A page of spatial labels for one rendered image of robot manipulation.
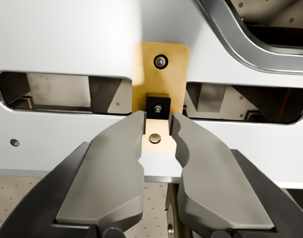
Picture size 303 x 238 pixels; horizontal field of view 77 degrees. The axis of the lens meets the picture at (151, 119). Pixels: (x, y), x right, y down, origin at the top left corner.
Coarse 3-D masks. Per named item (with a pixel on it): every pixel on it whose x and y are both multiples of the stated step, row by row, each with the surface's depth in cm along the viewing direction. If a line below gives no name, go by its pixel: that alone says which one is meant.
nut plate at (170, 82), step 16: (144, 48) 12; (160, 48) 12; (176, 48) 12; (144, 64) 13; (176, 64) 13; (144, 80) 13; (160, 80) 13; (176, 80) 13; (144, 96) 14; (160, 96) 13; (176, 96) 14; (160, 112) 14; (160, 128) 15; (144, 144) 16; (160, 144) 16; (176, 144) 16
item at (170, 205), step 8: (184, 112) 45; (168, 184) 29; (176, 184) 25; (168, 192) 28; (176, 192) 24; (168, 200) 28; (176, 200) 23; (168, 208) 27; (176, 208) 22; (168, 216) 26; (176, 216) 21; (168, 224) 24; (176, 224) 21; (168, 232) 24; (176, 232) 20; (184, 232) 19
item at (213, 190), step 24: (168, 120) 14; (192, 120) 11; (192, 144) 9; (216, 144) 9; (192, 168) 8; (216, 168) 8; (240, 168) 8; (192, 192) 7; (216, 192) 7; (240, 192) 7; (192, 216) 7; (216, 216) 6; (240, 216) 6; (264, 216) 6
